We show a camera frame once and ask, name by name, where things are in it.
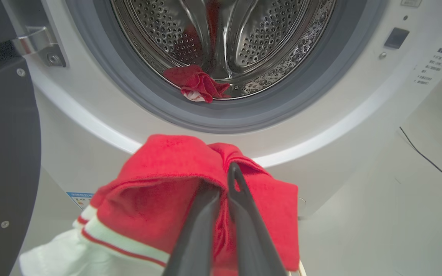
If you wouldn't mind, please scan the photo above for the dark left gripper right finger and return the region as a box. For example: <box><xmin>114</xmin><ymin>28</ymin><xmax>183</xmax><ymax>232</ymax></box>
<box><xmin>227</xmin><ymin>162</ymin><xmax>287</xmax><ymax>276</ymax></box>

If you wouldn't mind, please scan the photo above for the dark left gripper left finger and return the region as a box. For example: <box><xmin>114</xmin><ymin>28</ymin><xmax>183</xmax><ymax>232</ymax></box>
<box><xmin>162</xmin><ymin>184</ymin><xmax>221</xmax><ymax>276</ymax></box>

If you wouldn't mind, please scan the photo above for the red and white garment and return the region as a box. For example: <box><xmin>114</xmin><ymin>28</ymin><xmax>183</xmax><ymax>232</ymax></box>
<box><xmin>19</xmin><ymin>134</ymin><xmax>300</xmax><ymax>276</ymax></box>

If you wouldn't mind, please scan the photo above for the small red and white cloth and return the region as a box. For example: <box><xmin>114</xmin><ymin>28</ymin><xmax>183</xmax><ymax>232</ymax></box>
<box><xmin>163</xmin><ymin>64</ymin><xmax>232</xmax><ymax>103</ymax></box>

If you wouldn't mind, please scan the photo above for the black glass washing machine door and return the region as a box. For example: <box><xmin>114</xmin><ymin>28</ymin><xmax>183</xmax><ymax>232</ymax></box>
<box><xmin>0</xmin><ymin>0</ymin><xmax>67</xmax><ymax>276</ymax></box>

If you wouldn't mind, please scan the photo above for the cream perforated laundry basket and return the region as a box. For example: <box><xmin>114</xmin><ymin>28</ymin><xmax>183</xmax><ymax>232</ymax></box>
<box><xmin>288</xmin><ymin>260</ymin><xmax>307</xmax><ymax>276</ymax></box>

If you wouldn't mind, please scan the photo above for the white front-load washing machine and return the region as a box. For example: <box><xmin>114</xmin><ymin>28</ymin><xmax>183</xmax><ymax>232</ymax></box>
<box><xmin>0</xmin><ymin>0</ymin><xmax>442</xmax><ymax>246</ymax></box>

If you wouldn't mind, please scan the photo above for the blue energy label sticker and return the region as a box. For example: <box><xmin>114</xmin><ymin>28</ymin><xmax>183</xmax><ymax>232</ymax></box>
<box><xmin>66</xmin><ymin>192</ymin><xmax>94</xmax><ymax>210</ymax></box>

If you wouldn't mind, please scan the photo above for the black floor cable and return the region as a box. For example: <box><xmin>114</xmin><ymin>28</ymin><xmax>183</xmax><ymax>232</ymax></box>
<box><xmin>399</xmin><ymin>126</ymin><xmax>442</xmax><ymax>195</ymax></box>

